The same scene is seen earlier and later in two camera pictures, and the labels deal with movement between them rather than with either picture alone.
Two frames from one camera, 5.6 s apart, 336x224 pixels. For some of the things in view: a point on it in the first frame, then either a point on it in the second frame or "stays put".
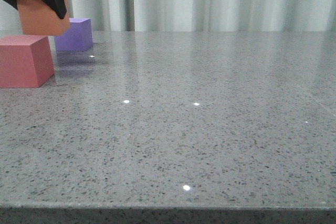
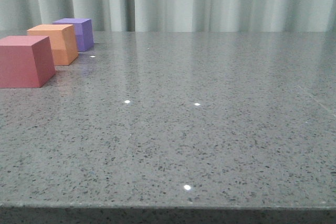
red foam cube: (25, 61) stays put
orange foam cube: (38, 19) to (63, 41)
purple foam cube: (79, 38) stays put
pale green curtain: (198, 2) stays put
